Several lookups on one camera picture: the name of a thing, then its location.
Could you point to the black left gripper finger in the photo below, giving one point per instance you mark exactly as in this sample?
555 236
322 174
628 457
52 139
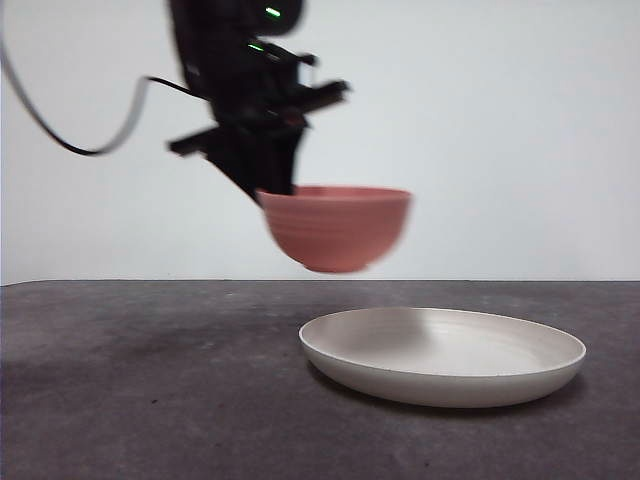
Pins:
245 172
280 165

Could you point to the white round plate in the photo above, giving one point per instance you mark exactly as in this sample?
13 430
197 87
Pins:
440 385

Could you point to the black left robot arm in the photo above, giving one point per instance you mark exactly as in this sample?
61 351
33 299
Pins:
225 50

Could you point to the red ribbed bowl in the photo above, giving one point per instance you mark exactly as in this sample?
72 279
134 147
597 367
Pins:
340 230

